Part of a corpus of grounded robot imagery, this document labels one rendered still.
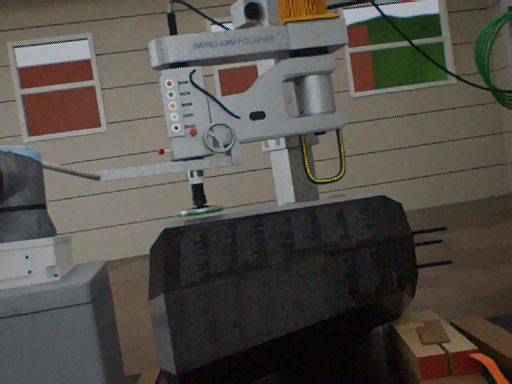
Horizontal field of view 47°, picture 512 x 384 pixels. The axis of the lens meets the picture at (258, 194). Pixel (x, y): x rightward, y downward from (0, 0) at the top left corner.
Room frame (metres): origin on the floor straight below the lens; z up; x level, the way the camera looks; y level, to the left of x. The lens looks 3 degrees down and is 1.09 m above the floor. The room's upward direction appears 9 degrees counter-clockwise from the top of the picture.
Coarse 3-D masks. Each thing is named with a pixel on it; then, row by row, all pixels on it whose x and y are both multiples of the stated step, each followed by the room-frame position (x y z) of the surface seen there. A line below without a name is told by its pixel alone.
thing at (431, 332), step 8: (400, 320) 2.71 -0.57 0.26; (408, 320) 2.70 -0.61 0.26; (416, 320) 2.68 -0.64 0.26; (432, 320) 2.65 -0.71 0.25; (400, 328) 2.60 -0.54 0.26; (408, 328) 2.60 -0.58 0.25; (416, 328) 2.60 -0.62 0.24; (424, 328) 2.55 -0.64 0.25; (432, 328) 2.54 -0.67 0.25; (440, 328) 2.52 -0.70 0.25; (424, 336) 2.45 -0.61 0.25; (432, 336) 2.43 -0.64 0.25; (440, 336) 2.42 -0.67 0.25; (424, 344) 2.38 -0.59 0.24
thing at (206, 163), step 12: (228, 156) 2.81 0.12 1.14; (120, 168) 2.70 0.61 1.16; (132, 168) 2.71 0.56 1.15; (144, 168) 2.72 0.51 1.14; (156, 168) 2.73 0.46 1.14; (168, 168) 2.74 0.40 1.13; (180, 168) 2.76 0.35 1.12; (192, 168) 2.77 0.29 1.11; (204, 168) 2.78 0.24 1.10; (108, 180) 2.69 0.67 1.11
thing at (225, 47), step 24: (288, 24) 2.83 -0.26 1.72; (312, 24) 2.85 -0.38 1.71; (336, 24) 2.88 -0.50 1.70; (168, 48) 2.72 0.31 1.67; (192, 48) 2.74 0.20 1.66; (216, 48) 2.76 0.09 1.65; (240, 48) 2.79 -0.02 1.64; (264, 48) 2.81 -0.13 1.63; (288, 48) 2.84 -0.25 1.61; (312, 48) 2.87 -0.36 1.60; (336, 48) 2.97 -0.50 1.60
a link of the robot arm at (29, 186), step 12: (0, 156) 1.64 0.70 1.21; (12, 156) 1.65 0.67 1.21; (24, 156) 1.66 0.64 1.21; (36, 156) 1.70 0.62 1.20; (0, 168) 1.61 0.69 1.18; (12, 168) 1.63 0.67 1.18; (24, 168) 1.66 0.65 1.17; (36, 168) 1.69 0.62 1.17; (0, 180) 1.60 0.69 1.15; (12, 180) 1.62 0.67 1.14; (24, 180) 1.65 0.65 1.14; (36, 180) 1.68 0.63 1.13; (0, 192) 1.60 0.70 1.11; (12, 192) 1.63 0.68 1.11; (24, 192) 1.65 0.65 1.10; (36, 192) 1.67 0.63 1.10; (0, 204) 1.64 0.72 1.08; (12, 204) 1.63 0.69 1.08; (24, 204) 1.64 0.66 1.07
